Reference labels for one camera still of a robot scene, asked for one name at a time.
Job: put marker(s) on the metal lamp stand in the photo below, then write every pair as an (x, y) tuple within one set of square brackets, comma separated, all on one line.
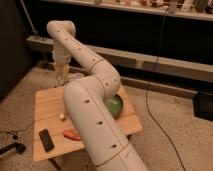
[(33, 29)]

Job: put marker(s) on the green ceramic bowl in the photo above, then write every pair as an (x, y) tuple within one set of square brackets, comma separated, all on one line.
[(114, 105)]

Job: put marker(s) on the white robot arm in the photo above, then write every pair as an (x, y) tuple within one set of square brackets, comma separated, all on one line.
[(102, 80)]

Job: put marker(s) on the orange carrot toy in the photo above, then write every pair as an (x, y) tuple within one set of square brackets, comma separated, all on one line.
[(71, 135)]

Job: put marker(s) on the black device on floor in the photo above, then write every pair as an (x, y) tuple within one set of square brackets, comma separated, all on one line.
[(19, 147)]

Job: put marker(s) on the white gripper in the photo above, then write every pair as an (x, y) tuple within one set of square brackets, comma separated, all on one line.
[(61, 58)]

